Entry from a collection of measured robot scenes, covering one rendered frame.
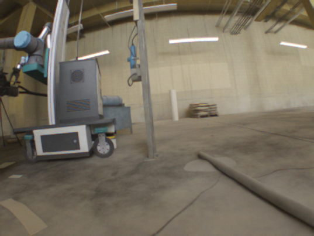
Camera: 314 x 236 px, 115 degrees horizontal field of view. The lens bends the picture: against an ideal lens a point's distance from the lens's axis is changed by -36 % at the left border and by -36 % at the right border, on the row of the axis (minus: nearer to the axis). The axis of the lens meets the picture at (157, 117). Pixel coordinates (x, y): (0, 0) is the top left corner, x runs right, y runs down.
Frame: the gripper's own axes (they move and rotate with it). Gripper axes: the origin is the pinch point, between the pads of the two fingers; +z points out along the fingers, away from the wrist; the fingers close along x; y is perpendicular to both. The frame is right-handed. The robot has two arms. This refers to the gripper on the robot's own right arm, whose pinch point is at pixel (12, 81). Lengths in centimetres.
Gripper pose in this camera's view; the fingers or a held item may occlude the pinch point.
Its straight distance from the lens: 222.5
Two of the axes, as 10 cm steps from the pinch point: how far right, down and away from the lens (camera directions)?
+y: 8.8, 3.1, 3.6
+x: -4.1, 1.4, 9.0
